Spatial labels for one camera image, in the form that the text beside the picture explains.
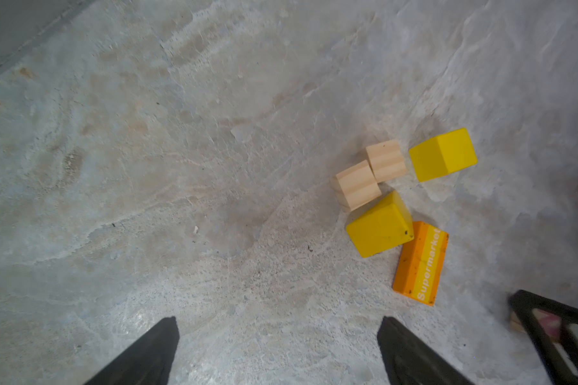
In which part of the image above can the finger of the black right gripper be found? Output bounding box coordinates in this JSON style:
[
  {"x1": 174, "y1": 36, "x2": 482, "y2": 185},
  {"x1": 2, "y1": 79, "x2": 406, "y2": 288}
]
[{"x1": 508, "y1": 290, "x2": 578, "y2": 384}]

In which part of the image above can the orange Supermarket block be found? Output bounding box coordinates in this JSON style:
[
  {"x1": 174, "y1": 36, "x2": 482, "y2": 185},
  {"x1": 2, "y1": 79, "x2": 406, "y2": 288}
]
[{"x1": 392, "y1": 221, "x2": 450, "y2": 306}]

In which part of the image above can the yellow cube block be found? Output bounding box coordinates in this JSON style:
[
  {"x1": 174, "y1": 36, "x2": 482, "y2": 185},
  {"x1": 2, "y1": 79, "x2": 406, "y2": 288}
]
[{"x1": 409, "y1": 128, "x2": 478, "y2": 182}]

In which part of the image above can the wood letter N block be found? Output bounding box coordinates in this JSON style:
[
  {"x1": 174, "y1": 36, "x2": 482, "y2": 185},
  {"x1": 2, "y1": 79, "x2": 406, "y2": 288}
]
[{"x1": 510, "y1": 309, "x2": 561, "y2": 343}]

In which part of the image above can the plain wood grooved block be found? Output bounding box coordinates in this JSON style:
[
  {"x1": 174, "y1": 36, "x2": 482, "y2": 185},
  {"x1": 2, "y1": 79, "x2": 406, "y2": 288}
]
[{"x1": 331, "y1": 160, "x2": 382, "y2": 212}]

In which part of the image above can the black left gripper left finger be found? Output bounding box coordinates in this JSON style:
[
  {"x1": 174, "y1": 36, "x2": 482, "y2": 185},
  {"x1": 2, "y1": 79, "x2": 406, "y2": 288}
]
[{"x1": 85, "y1": 317, "x2": 180, "y2": 385}]

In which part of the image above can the yellow wedge block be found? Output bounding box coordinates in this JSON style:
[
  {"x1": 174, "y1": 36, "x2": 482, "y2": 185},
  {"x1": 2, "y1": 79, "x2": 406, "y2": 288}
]
[{"x1": 346, "y1": 191, "x2": 414, "y2": 258}]

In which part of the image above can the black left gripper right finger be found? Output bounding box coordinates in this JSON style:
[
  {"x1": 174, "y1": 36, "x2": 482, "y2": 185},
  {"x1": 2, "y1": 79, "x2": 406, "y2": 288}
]
[{"x1": 377, "y1": 317, "x2": 471, "y2": 384}]

